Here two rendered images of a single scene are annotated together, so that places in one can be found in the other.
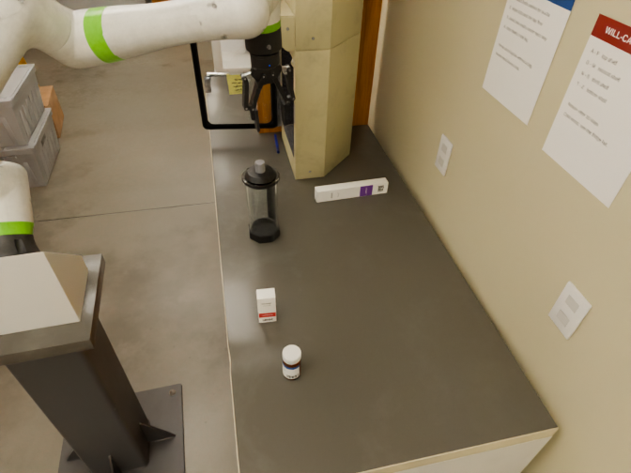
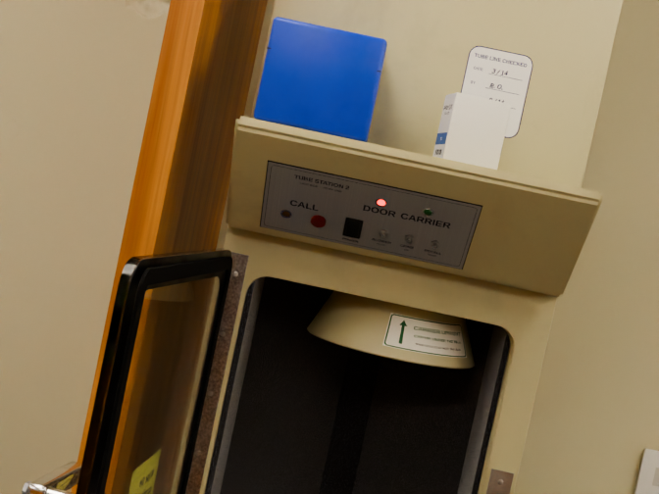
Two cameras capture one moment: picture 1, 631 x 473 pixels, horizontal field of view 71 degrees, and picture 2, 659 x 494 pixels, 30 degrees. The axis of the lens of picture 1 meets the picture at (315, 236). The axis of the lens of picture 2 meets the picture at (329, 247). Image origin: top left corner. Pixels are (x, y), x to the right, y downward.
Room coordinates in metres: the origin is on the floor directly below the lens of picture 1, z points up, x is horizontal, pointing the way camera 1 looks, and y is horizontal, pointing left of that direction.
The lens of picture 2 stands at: (1.28, 1.26, 1.47)
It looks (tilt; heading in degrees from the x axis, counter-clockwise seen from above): 3 degrees down; 285
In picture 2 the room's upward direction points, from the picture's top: 12 degrees clockwise
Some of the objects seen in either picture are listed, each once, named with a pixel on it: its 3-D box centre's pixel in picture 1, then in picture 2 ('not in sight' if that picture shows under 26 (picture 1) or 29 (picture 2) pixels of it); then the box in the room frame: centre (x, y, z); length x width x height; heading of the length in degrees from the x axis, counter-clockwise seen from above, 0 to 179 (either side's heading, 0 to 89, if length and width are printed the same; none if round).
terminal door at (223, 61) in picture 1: (236, 81); (138, 489); (1.65, 0.33, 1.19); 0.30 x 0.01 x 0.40; 97
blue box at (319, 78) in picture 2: not in sight; (322, 83); (1.61, 0.20, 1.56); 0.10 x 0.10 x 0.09; 14
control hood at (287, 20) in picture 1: (268, 18); (405, 210); (1.51, 0.18, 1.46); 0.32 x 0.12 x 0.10; 14
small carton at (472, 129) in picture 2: not in sight; (471, 132); (1.47, 0.17, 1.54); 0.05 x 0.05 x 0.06; 21
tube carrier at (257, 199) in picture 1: (262, 204); not in sight; (1.06, 0.16, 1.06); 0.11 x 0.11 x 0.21
